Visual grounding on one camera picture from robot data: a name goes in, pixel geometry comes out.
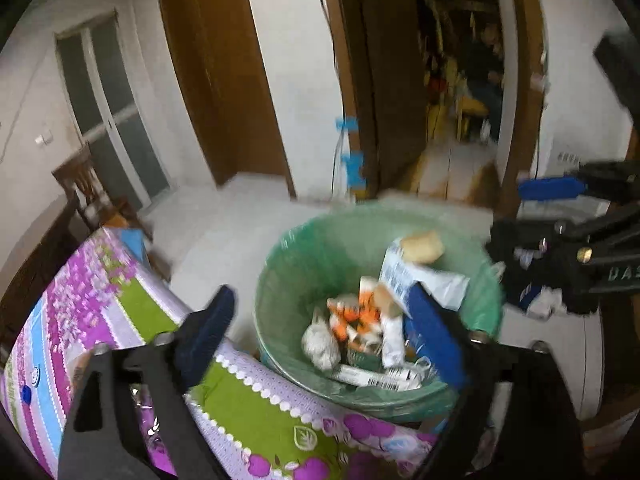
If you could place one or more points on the white wall switch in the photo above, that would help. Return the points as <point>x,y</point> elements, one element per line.
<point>44,138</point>

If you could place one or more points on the blue bottle cap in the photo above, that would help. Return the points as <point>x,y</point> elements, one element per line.
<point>28,394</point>

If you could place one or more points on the blue tape strip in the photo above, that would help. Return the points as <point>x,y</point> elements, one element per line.
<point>347,125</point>
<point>357,180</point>
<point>352,162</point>

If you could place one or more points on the orange carton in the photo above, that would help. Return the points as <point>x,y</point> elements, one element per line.
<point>350,317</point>

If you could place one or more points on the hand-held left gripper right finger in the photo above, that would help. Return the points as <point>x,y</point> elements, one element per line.
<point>440,340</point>

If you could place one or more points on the wooden chair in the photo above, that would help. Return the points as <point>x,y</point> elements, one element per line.
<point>82,180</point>

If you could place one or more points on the brown wooden door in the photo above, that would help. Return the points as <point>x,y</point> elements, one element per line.
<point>220,70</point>

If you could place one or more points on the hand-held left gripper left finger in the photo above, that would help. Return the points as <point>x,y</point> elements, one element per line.
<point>210,325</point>

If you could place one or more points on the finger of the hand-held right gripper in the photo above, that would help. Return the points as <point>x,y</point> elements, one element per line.
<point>550,189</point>
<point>575,240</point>

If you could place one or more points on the dark wooden dining table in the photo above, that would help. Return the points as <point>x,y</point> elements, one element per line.
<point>35,270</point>

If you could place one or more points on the open dark wooden door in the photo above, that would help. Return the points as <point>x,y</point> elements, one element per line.
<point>385,85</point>

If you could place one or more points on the beige bread piece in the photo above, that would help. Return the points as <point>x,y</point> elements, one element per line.
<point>422,247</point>

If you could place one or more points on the white paper box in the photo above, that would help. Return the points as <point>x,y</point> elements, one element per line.
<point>397,275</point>

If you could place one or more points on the white plastic pouch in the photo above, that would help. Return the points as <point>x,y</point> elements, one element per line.
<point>447,285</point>

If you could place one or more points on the small white lid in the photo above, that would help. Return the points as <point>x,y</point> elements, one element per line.
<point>34,376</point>

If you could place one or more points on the striped floral tablecloth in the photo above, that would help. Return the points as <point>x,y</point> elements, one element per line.
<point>250,420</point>

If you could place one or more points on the green trash bin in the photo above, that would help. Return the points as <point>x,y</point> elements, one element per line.
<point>310,260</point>

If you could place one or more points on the frosted glass door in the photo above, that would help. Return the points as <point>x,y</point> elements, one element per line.
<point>115,110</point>

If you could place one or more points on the hanging clothes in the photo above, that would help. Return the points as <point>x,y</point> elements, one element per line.
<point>450,85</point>

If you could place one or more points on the black clothes pile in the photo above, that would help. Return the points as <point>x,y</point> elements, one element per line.
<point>520,260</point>

